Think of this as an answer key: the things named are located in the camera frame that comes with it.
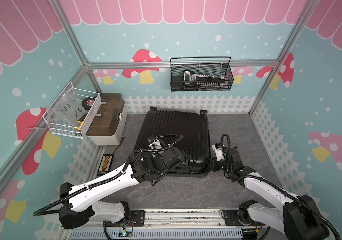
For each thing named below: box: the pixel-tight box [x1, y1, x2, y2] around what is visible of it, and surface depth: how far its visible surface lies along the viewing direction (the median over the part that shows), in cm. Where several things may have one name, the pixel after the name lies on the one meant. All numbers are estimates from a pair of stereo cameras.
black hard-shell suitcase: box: [135, 106, 211, 177], surface depth 84 cm
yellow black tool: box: [77, 117, 85, 131], surface depth 65 cm
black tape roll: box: [82, 97, 96, 111], surface depth 81 cm
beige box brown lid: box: [86, 93, 128, 146], surface depth 101 cm
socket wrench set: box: [183, 70, 228, 88], surface depth 91 cm
